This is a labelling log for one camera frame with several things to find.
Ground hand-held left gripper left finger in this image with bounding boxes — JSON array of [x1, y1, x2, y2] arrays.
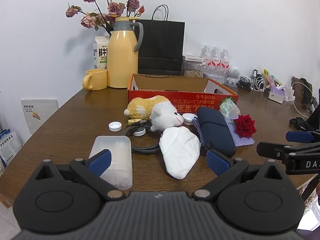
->
[[37, 149, 125, 201]]

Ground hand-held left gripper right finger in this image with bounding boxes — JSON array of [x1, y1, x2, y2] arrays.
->
[[192, 149, 284, 201]]

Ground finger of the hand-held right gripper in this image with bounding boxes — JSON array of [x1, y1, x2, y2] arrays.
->
[[257, 141, 297, 161], [286, 129, 320, 143]]

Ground translucent plastic box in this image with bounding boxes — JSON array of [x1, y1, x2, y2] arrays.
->
[[89, 135, 133, 190]]

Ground purple knitted pouch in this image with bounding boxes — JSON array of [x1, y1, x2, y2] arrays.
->
[[192, 116, 255, 147]]

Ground navy glasses case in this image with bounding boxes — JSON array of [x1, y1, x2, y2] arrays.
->
[[197, 107, 237, 157]]

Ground red rose flower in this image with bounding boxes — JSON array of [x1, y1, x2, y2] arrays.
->
[[234, 114, 257, 138]]

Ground white cloth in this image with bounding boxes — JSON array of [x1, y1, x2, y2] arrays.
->
[[159, 126, 201, 180]]

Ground black braided cable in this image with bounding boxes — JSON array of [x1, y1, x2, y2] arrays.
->
[[122, 124, 163, 155]]

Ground iridescent plastic wrap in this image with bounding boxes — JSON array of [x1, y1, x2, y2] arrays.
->
[[218, 99, 240, 119]]

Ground red cardboard box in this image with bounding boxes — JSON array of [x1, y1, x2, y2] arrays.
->
[[127, 74, 239, 111]]

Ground yellow white plush hamster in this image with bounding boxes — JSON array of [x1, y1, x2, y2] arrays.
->
[[124, 95, 185, 132]]

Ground brown bag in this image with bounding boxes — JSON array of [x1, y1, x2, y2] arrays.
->
[[291, 76, 313, 107]]

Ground purple tissue box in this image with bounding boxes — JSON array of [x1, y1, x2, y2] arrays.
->
[[268, 85, 287, 103]]

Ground colourful snack packet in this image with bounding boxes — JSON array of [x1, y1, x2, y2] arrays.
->
[[262, 69, 283, 87]]

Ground white panel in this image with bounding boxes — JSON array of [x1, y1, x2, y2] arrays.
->
[[21, 99, 59, 135]]

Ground yellow mug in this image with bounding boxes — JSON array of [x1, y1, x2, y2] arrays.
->
[[83, 69, 108, 91]]

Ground small printed tin box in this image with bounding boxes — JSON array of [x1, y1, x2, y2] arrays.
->
[[203, 71, 228, 83]]

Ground white robot-shaped speaker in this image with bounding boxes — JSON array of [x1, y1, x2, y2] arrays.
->
[[226, 65, 241, 87]]

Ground blue printed booklets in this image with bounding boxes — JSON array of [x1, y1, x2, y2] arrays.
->
[[0, 129, 22, 167]]

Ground clear jar of seeds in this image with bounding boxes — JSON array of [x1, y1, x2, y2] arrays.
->
[[182, 60, 204, 78]]

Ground clear water bottle red label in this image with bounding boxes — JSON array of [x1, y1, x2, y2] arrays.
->
[[210, 46, 221, 75], [220, 48, 231, 77], [200, 45, 212, 74]]

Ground white flat box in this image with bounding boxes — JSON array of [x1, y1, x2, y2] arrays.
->
[[182, 54, 204, 61]]

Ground yellow thermos jug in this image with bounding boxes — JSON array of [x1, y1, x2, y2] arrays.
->
[[107, 17, 144, 89]]

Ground white milk carton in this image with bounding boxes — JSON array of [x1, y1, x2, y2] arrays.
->
[[93, 36, 110, 70]]

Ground black paper bag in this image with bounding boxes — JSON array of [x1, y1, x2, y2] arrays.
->
[[137, 4, 186, 76]]

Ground dried pink roses bouquet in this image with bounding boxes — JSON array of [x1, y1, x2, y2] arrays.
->
[[66, 0, 145, 37]]

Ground black strap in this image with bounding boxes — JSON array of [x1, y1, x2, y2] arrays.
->
[[289, 117, 312, 131]]

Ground long white cable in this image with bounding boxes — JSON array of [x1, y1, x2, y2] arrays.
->
[[292, 82, 313, 117]]

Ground white cable tangle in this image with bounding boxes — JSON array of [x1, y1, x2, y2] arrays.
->
[[250, 77, 267, 92]]

